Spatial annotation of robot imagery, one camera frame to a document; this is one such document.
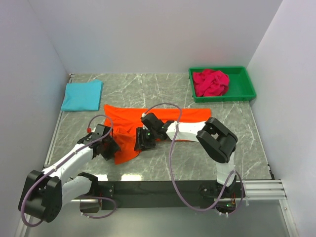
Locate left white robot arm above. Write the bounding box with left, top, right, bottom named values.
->
left=18, top=124, right=119, bottom=223

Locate aluminium frame rail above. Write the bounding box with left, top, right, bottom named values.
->
left=61, top=180, right=287, bottom=204

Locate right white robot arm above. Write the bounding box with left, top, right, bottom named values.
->
left=134, top=113, right=237, bottom=197

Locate crumpled pink t shirt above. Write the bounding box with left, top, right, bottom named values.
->
left=193, top=69, right=230, bottom=97

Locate folded light blue t shirt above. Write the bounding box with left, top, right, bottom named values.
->
left=61, top=79, right=103, bottom=112

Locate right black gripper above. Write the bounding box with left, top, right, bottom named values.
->
left=134, top=127, right=158, bottom=152

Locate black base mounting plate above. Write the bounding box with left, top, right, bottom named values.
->
left=79, top=180, right=245, bottom=212

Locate green plastic bin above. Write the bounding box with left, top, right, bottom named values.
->
left=189, top=66, right=256, bottom=103

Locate orange t shirt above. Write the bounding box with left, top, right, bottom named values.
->
left=104, top=104, right=212, bottom=165

